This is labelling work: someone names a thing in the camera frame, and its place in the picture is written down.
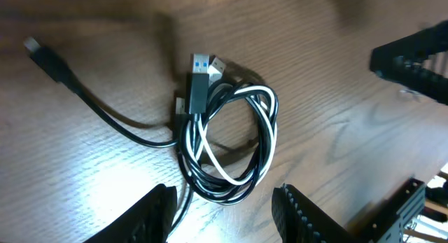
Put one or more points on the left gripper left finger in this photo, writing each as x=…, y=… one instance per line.
x=148, y=221

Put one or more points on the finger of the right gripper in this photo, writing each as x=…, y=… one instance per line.
x=417, y=62

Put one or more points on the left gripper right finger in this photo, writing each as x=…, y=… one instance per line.
x=299, y=220

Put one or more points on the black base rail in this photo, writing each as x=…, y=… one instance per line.
x=389, y=223

